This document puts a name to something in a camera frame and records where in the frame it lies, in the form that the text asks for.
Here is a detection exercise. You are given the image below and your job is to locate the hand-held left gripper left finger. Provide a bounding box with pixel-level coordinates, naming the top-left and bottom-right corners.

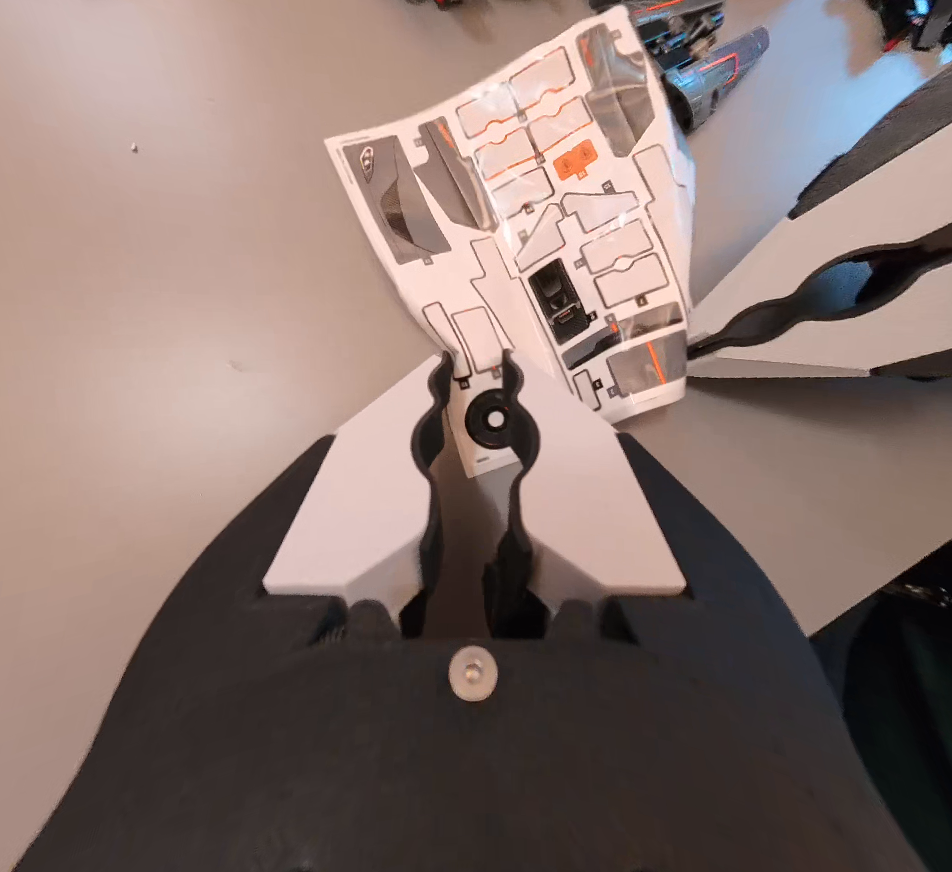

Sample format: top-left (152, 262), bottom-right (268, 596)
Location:
top-left (262, 351), bottom-right (455, 639)

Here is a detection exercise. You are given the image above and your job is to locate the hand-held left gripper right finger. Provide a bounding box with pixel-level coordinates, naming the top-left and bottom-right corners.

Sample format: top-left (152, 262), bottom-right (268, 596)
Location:
top-left (483, 350), bottom-right (688, 639)

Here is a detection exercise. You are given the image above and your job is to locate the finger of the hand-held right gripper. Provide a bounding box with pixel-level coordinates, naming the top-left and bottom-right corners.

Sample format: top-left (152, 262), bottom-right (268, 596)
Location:
top-left (686, 164), bottom-right (952, 358)
top-left (686, 264), bottom-right (952, 379)

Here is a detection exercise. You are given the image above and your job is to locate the white sticker sheet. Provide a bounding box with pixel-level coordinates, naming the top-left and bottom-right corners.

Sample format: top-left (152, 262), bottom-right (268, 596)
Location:
top-left (323, 3), bottom-right (696, 479)

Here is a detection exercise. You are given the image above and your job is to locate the grey lego wing assembly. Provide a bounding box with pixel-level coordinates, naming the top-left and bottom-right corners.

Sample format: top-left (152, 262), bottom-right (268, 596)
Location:
top-left (632, 0), bottom-right (772, 137)

